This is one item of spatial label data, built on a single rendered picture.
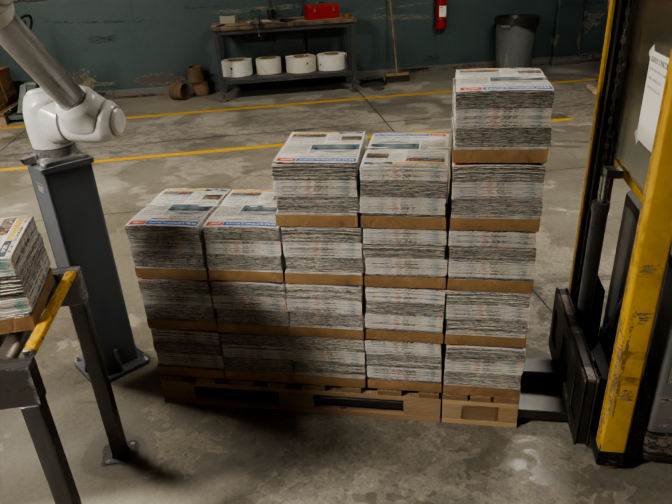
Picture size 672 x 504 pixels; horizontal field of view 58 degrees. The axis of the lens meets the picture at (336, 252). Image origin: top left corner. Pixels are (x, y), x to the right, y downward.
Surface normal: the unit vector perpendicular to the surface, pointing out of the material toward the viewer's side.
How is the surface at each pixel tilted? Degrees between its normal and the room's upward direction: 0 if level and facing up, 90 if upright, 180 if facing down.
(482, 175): 90
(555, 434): 0
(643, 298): 90
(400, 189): 90
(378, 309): 89
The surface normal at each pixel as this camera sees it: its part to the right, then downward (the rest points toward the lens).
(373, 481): -0.05, -0.89
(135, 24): 0.14, 0.44
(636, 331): -0.16, 0.45
